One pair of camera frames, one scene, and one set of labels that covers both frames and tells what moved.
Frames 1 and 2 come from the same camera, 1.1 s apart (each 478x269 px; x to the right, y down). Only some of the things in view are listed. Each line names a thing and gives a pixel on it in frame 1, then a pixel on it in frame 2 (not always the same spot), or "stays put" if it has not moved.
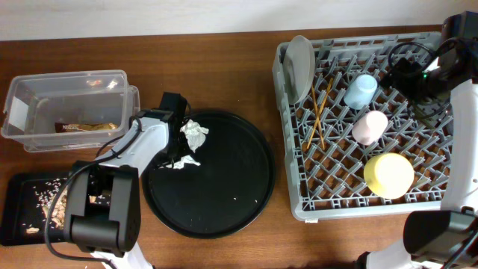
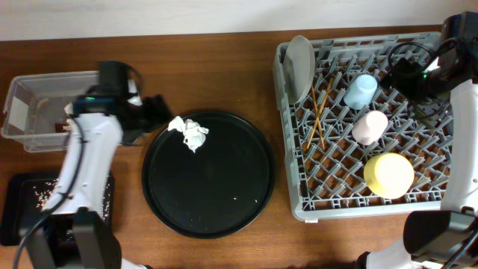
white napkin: (181, 164) → (69, 108)
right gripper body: (414, 84) stays put
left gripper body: (176, 140) → (150, 113)
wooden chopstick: (317, 116) stays put
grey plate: (299, 67) stays put
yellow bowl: (388, 175) stays put
